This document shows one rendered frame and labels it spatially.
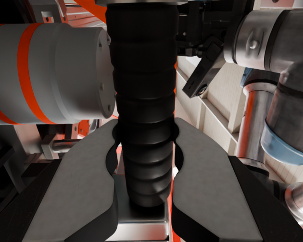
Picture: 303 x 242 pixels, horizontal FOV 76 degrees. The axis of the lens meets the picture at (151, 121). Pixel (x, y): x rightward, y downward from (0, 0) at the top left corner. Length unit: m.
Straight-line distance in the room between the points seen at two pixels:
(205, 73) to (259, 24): 0.10
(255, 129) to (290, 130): 0.38
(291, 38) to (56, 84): 0.27
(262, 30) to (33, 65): 0.27
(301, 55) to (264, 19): 0.06
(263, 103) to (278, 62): 0.44
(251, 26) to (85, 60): 0.21
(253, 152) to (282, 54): 0.42
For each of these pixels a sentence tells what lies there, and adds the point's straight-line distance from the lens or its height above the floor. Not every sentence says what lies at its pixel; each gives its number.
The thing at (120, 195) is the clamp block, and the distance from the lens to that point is 0.17.
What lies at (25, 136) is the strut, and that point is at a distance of 0.39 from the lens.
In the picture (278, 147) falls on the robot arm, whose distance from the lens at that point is 0.32.
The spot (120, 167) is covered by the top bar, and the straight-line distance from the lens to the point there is 0.27.
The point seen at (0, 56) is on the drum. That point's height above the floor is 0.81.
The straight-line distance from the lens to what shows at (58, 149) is 0.42.
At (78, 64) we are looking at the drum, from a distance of 0.24.
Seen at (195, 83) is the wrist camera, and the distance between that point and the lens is 0.36.
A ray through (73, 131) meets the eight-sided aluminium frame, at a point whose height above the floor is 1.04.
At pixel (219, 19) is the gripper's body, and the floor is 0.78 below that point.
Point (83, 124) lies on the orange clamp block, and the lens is 0.62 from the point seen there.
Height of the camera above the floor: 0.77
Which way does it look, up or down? 30 degrees up
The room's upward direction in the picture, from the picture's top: 179 degrees clockwise
